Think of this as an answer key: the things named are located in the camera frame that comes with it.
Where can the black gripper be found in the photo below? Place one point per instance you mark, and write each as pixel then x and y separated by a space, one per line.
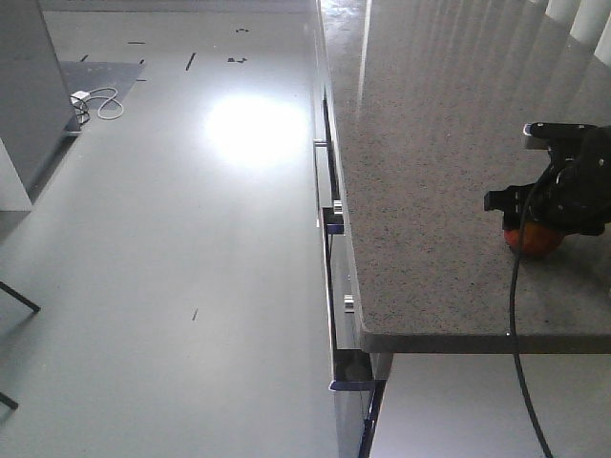
pixel 572 195

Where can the red yellow apple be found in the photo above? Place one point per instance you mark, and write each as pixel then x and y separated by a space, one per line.
pixel 538 240

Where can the white vertical curtain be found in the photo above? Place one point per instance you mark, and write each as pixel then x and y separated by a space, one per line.
pixel 588 22

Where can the grey island counter cabinet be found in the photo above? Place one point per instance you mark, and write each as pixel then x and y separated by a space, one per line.
pixel 428 100

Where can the white power adapter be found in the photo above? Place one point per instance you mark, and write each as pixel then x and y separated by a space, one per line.
pixel 79 97

